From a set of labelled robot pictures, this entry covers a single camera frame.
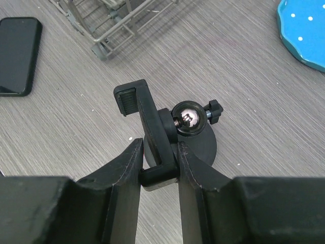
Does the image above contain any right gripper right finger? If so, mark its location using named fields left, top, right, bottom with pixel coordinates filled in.
left=177, top=142, right=324, bottom=243

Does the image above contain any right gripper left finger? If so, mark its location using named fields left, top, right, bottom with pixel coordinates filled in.
left=1, top=139, right=143, bottom=243

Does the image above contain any blue dotted plate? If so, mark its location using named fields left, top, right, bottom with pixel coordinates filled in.
left=277, top=0, right=324, bottom=72

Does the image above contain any black phone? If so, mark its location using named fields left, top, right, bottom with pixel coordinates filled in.
left=1, top=17, right=43, bottom=97

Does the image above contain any grey wire dish rack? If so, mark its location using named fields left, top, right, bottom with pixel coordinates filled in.
left=50, top=1, right=179, bottom=61

